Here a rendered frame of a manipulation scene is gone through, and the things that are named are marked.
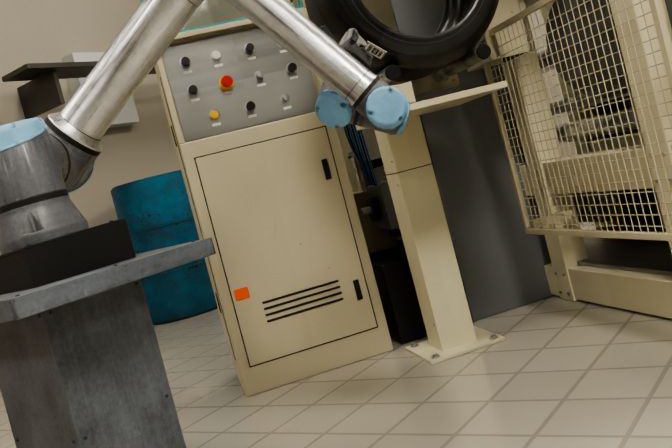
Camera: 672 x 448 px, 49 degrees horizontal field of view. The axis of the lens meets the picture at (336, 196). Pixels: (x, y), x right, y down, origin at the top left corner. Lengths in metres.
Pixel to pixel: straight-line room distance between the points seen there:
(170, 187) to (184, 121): 2.30
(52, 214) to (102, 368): 0.34
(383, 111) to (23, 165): 0.78
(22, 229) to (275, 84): 1.26
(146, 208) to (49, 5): 1.74
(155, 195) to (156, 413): 3.25
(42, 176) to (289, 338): 1.22
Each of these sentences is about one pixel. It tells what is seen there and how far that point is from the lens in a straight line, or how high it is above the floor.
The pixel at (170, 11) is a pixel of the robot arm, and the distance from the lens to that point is 1.83.
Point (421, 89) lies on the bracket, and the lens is 2.45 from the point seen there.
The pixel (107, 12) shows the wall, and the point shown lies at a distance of 6.08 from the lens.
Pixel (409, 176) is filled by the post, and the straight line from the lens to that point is 2.43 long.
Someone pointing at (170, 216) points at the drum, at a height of 0.67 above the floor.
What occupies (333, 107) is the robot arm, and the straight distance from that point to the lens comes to 1.74.
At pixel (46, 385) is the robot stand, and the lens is 1.66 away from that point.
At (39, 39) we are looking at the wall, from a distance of 5.65.
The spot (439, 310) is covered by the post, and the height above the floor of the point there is 0.14.
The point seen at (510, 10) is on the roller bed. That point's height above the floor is 1.05.
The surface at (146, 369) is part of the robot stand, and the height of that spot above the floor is 0.35.
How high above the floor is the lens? 0.67
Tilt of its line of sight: 2 degrees down
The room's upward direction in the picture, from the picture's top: 15 degrees counter-clockwise
